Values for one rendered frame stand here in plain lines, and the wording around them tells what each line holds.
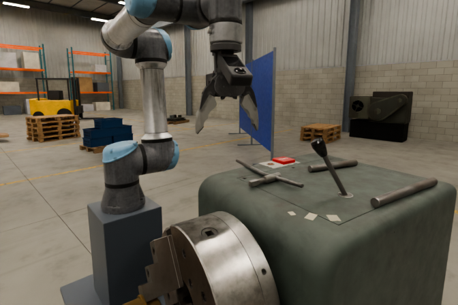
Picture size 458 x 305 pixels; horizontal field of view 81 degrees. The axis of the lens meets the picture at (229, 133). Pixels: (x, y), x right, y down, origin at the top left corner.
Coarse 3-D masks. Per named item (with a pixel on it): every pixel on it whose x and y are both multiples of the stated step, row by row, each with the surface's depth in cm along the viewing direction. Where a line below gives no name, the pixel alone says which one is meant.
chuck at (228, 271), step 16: (176, 224) 58; (192, 224) 56; (208, 224) 56; (224, 224) 56; (176, 240) 56; (192, 240) 50; (208, 240) 51; (224, 240) 52; (192, 256) 50; (208, 256) 48; (224, 256) 49; (240, 256) 50; (192, 272) 51; (208, 272) 46; (224, 272) 47; (240, 272) 48; (192, 288) 51; (208, 288) 45; (224, 288) 45; (240, 288) 46; (256, 288) 48; (208, 304) 46; (224, 304) 44; (240, 304) 45; (256, 304) 47
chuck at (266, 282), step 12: (216, 216) 60; (228, 216) 59; (240, 228) 55; (240, 240) 53; (252, 240) 53; (252, 252) 51; (252, 264) 50; (264, 264) 51; (264, 276) 49; (264, 288) 48; (276, 288) 49; (264, 300) 48; (276, 300) 49
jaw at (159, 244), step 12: (156, 240) 57; (168, 240) 58; (156, 252) 56; (168, 252) 57; (156, 264) 55; (168, 264) 56; (156, 276) 54; (168, 276) 55; (180, 276) 55; (144, 288) 52; (156, 288) 53; (168, 288) 54
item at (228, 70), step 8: (224, 56) 58; (232, 56) 59; (224, 64) 55; (232, 64) 55; (240, 64) 56; (224, 72) 55; (232, 72) 52; (240, 72) 52; (248, 72) 53; (232, 80) 52; (240, 80) 52; (248, 80) 52
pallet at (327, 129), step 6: (306, 126) 825; (312, 126) 825; (318, 126) 824; (324, 126) 824; (330, 126) 824; (336, 126) 824; (306, 132) 808; (312, 132) 791; (318, 132) 798; (324, 132) 770; (330, 132) 785; (300, 138) 823; (306, 138) 847; (312, 138) 794; (324, 138) 773; (330, 138) 817; (336, 138) 847
